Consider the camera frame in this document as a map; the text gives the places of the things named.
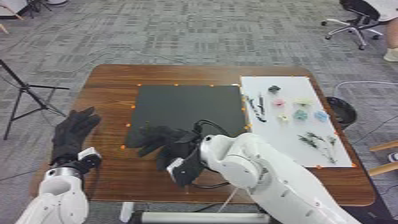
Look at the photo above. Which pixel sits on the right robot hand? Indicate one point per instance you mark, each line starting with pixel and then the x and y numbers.
pixel 163 140

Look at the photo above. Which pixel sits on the dark mat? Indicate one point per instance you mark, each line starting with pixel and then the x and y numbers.
pixel 184 106

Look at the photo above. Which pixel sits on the dark sprig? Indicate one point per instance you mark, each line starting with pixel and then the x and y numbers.
pixel 262 111

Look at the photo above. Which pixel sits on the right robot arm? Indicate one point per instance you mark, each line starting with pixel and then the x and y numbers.
pixel 268 173

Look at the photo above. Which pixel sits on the person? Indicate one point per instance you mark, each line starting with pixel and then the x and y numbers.
pixel 389 10

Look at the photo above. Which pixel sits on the white sheet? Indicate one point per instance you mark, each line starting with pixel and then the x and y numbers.
pixel 296 133

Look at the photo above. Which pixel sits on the pink flower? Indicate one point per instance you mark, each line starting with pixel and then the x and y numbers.
pixel 278 102

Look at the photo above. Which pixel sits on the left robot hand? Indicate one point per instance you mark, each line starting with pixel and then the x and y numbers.
pixel 72 133

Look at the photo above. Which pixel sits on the dark teal flower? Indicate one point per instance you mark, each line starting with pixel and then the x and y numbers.
pixel 275 88

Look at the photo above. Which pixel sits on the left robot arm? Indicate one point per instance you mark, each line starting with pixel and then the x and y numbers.
pixel 60 196

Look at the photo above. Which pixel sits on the black tripod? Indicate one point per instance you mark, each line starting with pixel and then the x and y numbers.
pixel 28 96

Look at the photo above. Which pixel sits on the pale grey bar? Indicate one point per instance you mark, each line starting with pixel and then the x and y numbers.
pixel 206 218

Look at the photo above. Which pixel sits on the office chair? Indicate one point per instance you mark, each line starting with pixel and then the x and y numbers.
pixel 357 20

